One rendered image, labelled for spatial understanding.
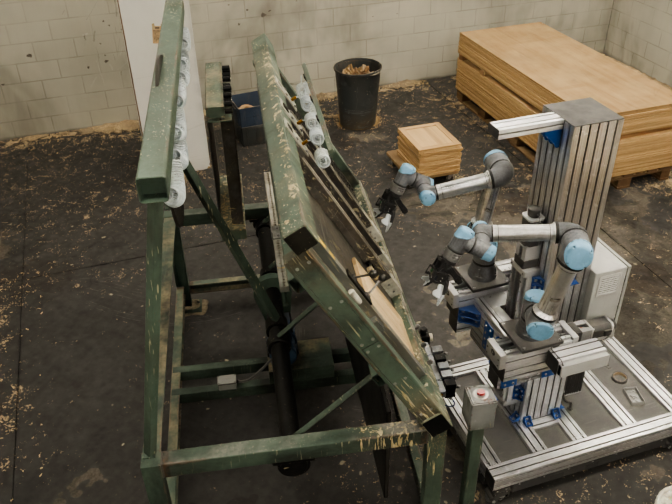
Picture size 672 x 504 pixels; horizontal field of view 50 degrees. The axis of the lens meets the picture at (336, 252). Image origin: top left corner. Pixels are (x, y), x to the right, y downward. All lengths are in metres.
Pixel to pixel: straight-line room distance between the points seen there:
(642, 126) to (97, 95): 5.48
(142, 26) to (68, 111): 2.04
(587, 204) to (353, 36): 5.62
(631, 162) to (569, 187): 3.69
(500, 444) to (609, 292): 1.03
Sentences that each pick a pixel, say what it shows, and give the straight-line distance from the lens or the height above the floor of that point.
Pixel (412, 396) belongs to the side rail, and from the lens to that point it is 3.23.
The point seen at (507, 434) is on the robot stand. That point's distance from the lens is 4.25.
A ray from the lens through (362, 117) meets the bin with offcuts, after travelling 7.82.
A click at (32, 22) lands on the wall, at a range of 8.13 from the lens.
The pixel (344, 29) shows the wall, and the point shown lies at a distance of 8.66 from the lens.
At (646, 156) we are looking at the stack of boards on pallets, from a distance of 7.15.
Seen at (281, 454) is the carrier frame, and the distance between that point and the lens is 3.37.
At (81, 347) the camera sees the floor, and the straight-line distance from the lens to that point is 5.32.
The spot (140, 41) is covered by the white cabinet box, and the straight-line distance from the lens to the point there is 6.74.
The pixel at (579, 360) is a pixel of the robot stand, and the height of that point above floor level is 0.95.
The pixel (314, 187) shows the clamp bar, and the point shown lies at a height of 1.62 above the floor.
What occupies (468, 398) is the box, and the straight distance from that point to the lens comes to 3.40.
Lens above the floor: 3.33
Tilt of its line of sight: 34 degrees down
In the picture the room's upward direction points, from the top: 1 degrees counter-clockwise
